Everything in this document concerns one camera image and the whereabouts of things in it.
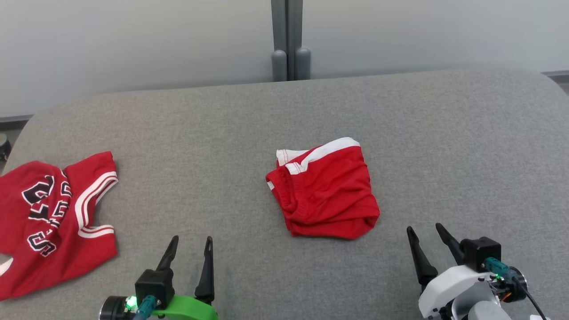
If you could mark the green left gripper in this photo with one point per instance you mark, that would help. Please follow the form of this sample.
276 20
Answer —
191 310

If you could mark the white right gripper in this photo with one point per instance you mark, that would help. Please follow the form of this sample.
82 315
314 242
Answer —
444 289

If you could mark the red white shorts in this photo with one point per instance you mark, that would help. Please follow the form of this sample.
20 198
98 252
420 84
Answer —
329 195

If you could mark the red basketball jersey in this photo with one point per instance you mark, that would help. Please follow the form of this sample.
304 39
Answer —
49 249

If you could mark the dark grey baseboard strip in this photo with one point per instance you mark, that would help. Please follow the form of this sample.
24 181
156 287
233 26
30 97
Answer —
555 76
15 122

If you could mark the black caster wheel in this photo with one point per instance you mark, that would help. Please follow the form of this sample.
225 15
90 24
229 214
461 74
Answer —
4 146

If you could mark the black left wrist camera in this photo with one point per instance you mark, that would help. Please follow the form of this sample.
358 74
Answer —
154 284

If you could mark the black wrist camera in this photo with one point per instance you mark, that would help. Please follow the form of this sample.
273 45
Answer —
154 284
480 253

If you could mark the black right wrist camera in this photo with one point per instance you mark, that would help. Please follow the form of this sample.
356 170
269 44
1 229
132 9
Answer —
480 253

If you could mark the grey cylindrical post cap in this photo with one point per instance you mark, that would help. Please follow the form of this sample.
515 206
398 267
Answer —
279 66
302 64

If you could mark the grey partition post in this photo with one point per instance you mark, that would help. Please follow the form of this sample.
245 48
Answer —
287 26

